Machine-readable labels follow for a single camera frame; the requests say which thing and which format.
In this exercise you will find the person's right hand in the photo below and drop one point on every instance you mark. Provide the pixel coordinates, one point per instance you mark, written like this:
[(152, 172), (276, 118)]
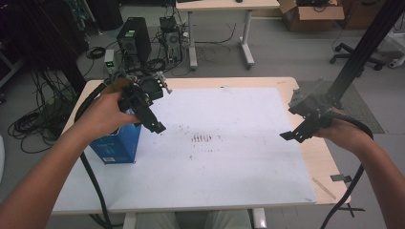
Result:
[(347, 135)]

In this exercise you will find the black tape cross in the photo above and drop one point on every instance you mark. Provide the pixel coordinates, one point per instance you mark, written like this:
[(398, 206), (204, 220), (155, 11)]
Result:
[(353, 209)]

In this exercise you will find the white table leg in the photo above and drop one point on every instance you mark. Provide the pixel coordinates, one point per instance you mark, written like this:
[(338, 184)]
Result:
[(259, 218)]

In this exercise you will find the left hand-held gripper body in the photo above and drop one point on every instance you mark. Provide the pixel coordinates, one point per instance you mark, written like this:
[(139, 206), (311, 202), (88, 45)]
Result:
[(138, 95)]

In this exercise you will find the small white power supply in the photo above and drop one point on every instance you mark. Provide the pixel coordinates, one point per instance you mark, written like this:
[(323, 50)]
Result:
[(110, 62)]

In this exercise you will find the blue cardboard box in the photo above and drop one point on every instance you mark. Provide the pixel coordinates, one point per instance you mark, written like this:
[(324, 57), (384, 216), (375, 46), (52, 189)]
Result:
[(117, 149)]

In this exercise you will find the white desk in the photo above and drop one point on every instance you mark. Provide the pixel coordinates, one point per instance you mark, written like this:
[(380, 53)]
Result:
[(223, 4)]

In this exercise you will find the white table mat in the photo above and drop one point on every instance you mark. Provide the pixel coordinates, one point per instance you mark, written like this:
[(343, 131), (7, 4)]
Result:
[(207, 181)]

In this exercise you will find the black office chair base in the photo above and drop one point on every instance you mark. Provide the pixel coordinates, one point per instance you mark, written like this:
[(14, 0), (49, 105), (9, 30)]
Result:
[(353, 55)]

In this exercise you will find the person's left hand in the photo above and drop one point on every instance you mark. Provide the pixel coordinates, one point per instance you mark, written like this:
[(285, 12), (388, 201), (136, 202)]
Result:
[(102, 116)]

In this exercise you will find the black computer tower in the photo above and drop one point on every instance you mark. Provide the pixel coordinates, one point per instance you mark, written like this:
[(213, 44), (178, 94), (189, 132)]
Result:
[(135, 39)]

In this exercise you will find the black aluminium post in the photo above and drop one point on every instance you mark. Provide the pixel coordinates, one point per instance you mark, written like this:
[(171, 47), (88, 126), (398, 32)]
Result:
[(366, 44)]

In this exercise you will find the black tape piece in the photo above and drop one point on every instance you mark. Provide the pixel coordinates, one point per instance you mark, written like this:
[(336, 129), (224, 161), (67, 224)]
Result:
[(340, 178)]

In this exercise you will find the thin wooden strip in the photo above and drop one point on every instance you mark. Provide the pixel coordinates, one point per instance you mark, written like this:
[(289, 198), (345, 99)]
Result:
[(324, 188)]

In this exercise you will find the white machine part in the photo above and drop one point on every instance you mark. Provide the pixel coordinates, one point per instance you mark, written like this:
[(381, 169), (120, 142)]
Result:
[(398, 54)]

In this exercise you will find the brown cardboard box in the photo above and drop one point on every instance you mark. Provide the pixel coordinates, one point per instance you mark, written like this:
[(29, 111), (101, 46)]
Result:
[(313, 17)]

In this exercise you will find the open-sided computer case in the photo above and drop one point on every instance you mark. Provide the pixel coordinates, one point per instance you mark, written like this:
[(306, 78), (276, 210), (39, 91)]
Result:
[(172, 39)]

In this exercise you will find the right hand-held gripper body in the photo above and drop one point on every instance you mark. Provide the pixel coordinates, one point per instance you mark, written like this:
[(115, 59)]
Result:
[(313, 114)]

